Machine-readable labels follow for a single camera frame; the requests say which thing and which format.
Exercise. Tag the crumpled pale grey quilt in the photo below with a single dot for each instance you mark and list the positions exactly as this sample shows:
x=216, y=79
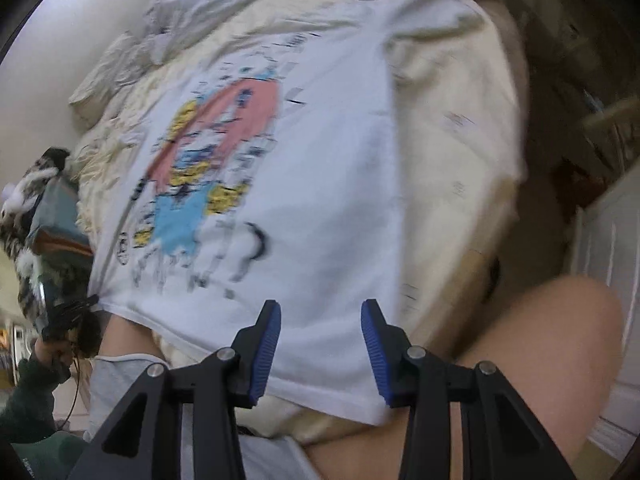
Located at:
x=200, y=10

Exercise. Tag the person's leg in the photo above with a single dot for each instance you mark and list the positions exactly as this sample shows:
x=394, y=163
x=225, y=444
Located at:
x=525, y=360
x=130, y=335

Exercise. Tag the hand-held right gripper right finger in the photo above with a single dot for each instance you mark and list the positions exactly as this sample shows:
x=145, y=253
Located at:
x=374, y=355

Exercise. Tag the cream pillow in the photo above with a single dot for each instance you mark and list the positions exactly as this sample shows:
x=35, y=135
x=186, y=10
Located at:
x=105, y=80

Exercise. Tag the cream cartoon print duvet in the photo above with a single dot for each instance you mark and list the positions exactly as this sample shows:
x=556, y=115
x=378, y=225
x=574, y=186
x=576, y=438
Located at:
x=450, y=110

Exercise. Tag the wooden shelf unit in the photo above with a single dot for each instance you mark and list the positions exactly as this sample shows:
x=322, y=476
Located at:
x=575, y=85

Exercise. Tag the person's left hand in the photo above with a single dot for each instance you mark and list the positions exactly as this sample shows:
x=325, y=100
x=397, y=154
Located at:
x=52, y=362

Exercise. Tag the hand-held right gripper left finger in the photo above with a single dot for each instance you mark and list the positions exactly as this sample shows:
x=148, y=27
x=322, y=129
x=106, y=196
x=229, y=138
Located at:
x=265, y=355

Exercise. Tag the black and white fluffy blanket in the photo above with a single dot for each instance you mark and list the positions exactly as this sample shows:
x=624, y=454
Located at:
x=25, y=185

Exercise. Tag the person's left leg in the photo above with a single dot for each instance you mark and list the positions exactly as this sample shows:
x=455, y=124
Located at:
x=130, y=335

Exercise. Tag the white cabinet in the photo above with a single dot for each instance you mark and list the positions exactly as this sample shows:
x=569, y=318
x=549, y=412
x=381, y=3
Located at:
x=610, y=285

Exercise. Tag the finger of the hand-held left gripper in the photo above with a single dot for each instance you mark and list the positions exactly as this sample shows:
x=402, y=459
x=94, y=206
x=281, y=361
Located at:
x=75, y=310

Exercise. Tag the white printed t-shirt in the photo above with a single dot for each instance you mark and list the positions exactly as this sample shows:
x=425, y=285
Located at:
x=325, y=185

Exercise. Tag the person's right leg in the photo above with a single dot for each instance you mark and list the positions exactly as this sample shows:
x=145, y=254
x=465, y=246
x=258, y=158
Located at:
x=525, y=360

